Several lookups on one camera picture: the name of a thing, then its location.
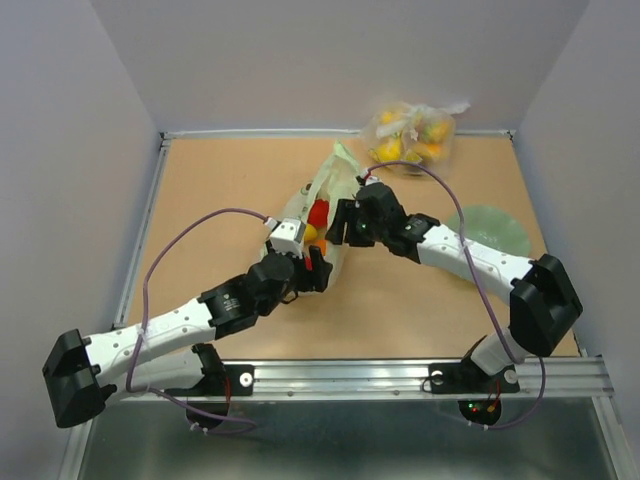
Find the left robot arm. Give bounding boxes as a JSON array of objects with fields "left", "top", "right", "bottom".
[{"left": 42, "top": 246, "right": 334, "bottom": 429}]

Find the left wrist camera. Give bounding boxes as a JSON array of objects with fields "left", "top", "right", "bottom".
[{"left": 266, "top": 217, "right": 306, "bottom": 258}]

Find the yellow mango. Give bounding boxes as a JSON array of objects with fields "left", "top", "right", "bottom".
[{"left": 303, "top": 224, "right": 318, "bottom": 243}]

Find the green plastic bag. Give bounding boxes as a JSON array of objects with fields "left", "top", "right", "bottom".
[{"left": 258, "top": 141, "right": 360, "bottom": 301}]

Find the clear bag of fruit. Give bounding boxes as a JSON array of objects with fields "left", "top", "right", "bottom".
[{"left": 360, "top": 102, "right": 470, "bottom": 175}]

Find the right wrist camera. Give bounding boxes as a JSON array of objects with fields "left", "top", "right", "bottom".
[{"left": 356, "top": 169, "right": 379, "bottom": 188}]

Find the aluminium front rail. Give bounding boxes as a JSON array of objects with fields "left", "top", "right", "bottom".
[{"left": 79, "top": 355, "right": 614, "bottom": 402}]

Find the orange fruit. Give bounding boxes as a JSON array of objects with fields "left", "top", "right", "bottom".
[{"left": 313, "top": 239, "right": 327, "bottom": 255}]

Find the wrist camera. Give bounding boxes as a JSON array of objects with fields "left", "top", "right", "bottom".
[
  {"left": 266, "top": 217, "right": 306, "bottom": 258},
  {"left": 356, "top": 169, "right": 379, "bottom": 188}
]

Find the green wavy bowl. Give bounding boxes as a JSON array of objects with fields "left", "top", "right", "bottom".
[{"left": 462, "top": 205, "right": 532, "bottom": 257}]

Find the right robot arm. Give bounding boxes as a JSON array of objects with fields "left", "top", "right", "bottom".
[{"left": 326, "top": 183, "right": 583, "bottom": 394}]

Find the red tomato fruit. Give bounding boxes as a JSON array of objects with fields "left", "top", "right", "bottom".
[{"left": 307, "top": 199, "right": 330, "bottom": 230}]

